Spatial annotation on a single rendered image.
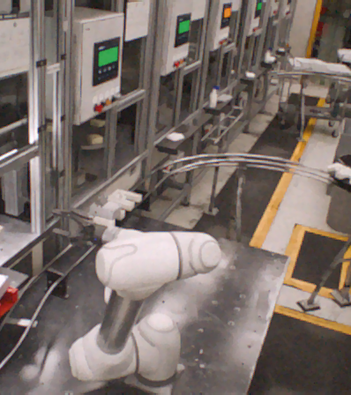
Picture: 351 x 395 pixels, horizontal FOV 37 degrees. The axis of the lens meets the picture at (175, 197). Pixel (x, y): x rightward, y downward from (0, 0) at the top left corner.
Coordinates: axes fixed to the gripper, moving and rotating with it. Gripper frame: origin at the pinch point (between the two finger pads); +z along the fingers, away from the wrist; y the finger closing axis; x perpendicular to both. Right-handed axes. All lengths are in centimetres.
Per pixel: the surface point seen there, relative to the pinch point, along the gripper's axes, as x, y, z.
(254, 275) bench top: -70, -45, -70
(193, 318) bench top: -24, -44, -53
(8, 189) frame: -24.8, -7.1, 42.3
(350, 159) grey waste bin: -305, -54, -107
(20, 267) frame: -26, -50, 38
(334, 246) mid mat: -246, -111, -111
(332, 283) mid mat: -189, -111, -114
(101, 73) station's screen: -66, 43, 18
